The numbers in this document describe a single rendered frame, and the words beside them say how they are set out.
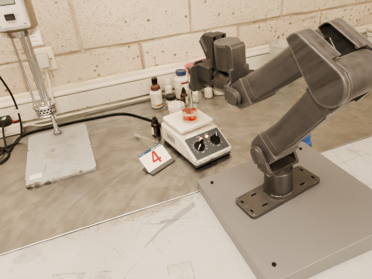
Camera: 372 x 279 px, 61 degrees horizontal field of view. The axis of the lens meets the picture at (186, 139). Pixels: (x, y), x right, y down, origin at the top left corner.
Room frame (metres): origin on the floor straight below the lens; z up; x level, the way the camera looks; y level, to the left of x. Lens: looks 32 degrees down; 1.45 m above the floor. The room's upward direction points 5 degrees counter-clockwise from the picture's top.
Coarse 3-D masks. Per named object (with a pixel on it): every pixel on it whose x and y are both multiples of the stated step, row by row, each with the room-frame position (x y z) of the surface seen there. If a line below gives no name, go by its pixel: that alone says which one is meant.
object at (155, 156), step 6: (156, 150) 0.79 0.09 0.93; (162, 150) 0.80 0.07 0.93; (144, 156) 0.76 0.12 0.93; (150, 156) 0.77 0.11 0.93; (156, 156) 0.77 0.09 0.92; (162, 156) 0.78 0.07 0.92; (168, 156) 0.79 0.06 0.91; (144, 162) 0.75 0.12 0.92; (150, 162) 0.75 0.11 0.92; (156, 162) 0.76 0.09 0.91; (150, 168) 0.73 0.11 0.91
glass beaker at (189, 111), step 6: (186, 96) 0.88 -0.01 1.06; (192, 96) 0.88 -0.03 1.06; (180, 102) 0.85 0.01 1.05; (186, 102) 0.88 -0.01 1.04; (192, 102) 0.88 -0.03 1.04; (186, 108) 0.83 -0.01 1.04; (192, 108) 0.83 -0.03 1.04; (186, 114) 0.83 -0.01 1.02; (192, 114) 0.83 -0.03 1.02; (186, 120) 0.83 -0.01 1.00; (192, 120) 0.83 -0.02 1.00
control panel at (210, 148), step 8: (216, 128) 0.83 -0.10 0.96; (200, 136) 0.80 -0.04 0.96; (208, 136) 0.80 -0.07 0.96; (192, 144) 0.77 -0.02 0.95; (208, 144) 0.78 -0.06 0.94; (216, 144) 0.78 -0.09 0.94; (224, 144) 0.79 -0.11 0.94; (192, 152) 0.75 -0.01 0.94; (200, 152) 0.75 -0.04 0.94; (208, 152) 0.75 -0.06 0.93
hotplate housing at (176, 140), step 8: (168, 128) 0.86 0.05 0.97; (200, 128) 0.83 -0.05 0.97; (208, 128) 0.83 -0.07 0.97; (168, 136) 0.85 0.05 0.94; (176, 136) 0.81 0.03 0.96; (184, 136) 0.79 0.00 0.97; (192, 136) 0.80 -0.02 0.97; (176, 144) 0.81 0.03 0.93; (184, 144) 0.77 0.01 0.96; (184, 152) 0.77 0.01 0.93; (216, 152) 0.76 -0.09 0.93; (224, 152) 0.77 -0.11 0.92; (192, 160) 0.74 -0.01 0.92; (200, 160) 0.73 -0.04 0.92; (208, 160) 0.74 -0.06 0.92
